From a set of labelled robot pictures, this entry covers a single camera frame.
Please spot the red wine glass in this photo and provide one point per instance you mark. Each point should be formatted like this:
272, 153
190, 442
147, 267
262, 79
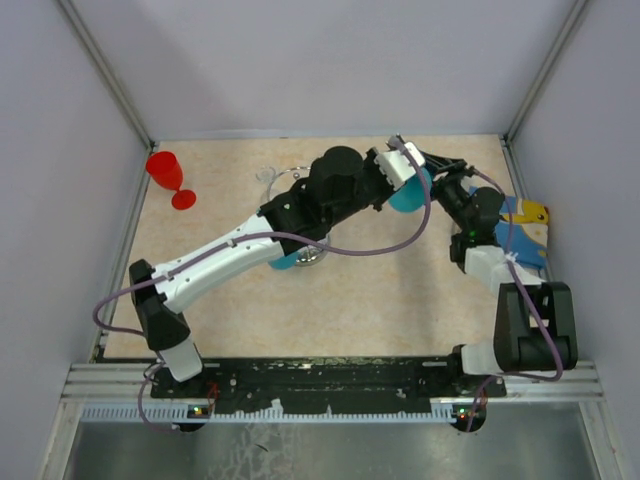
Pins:
165, 170

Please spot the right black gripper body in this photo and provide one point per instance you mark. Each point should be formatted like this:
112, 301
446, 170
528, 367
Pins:
451, 170

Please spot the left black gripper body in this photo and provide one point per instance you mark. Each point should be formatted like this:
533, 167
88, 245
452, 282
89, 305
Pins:
379, 176

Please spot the white cable duct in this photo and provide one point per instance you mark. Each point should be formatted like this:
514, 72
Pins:
188, 413

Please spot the blue cartoon cloth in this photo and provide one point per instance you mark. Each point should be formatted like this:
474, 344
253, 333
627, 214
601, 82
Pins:
525, 230

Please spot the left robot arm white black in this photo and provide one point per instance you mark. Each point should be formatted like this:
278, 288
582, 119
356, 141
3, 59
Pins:
339, 184

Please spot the left aluminium corner post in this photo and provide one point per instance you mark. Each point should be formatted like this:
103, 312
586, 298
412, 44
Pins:
105, 71

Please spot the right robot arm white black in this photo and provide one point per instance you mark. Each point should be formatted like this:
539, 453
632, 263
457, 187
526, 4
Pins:
534, 334

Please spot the aluminium corner post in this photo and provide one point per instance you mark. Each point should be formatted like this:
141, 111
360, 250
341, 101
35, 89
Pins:
569, 27
105, 71

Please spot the chrome wire glass rack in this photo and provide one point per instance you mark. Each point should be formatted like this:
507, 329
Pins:
308, 255

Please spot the right aluminium corner post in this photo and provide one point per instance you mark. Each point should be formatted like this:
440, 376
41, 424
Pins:
569, 27

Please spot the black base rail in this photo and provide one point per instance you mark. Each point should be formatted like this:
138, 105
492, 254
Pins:
315, 385

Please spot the blue wine glass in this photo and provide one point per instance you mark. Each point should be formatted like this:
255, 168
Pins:
284, 262
410, 197

